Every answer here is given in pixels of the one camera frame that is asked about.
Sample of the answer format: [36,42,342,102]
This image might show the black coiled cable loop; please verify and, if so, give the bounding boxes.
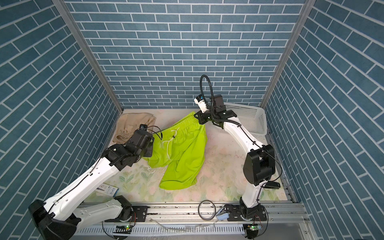
[197,200,217,222]

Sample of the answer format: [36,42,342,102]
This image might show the lime green shorts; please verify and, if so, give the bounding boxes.
[145,112,208,191]

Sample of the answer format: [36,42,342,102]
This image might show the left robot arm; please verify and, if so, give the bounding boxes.
[29,124,155,240]

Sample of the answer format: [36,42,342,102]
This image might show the blue white paper box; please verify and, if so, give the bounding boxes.
[95,184,119,198]

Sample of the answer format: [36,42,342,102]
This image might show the black corrugated cable hose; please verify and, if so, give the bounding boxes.
[199,74,217,115]

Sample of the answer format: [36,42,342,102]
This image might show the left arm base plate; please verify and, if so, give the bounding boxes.
[106,206,149,223]

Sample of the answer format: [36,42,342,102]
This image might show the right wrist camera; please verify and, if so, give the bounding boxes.
[194,95,208,113]

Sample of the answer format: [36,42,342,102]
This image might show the white plastic basket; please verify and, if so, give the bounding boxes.
[225,103,268,136]

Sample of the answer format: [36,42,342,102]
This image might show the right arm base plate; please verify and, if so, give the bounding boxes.
[224,204,267,222]

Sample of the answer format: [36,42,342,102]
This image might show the small black remote device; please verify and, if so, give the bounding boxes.
[263,181,281,190]

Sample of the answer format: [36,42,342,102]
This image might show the aluminium front rail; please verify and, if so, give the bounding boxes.
[81,202,316,240]

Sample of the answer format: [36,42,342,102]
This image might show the beige shorts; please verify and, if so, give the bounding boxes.
[112,113,156,144]

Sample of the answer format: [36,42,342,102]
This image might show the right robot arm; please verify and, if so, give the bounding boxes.
[194,94,281,211]

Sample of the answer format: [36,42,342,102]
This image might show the blue white connector plug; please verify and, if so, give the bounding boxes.
[217,213,230,221]

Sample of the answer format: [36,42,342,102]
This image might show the white slotted cable duct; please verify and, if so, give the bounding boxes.
[75,223,245,237]

